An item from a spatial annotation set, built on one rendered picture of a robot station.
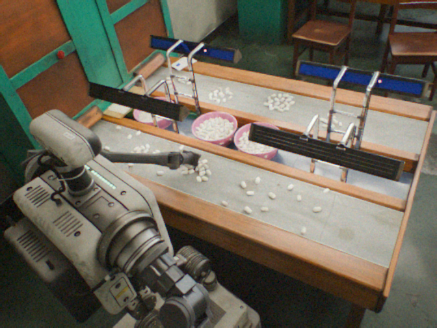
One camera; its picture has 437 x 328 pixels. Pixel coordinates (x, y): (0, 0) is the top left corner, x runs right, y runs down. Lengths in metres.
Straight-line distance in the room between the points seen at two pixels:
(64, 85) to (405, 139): 1.87
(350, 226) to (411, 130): 0.75
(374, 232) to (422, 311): 0.83
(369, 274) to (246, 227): 0.53
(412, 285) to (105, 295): 1.89
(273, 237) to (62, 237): 0.96
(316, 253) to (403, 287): 0.99
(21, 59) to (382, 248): 1.87
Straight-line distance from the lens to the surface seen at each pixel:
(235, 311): 1.82
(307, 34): 3.78
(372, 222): 1.79
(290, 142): 1.58
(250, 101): 2.41
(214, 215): 1.74
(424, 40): 3.80
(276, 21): 4.49
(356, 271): 1.61
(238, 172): 1.94
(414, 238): 2.73
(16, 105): 2.15
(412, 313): 2.46
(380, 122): 2.29
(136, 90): 2.65
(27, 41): 2.16
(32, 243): 1.06
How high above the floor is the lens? 2.13
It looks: 44 degrees down
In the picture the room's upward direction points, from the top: 9 degrees counter-clockwise
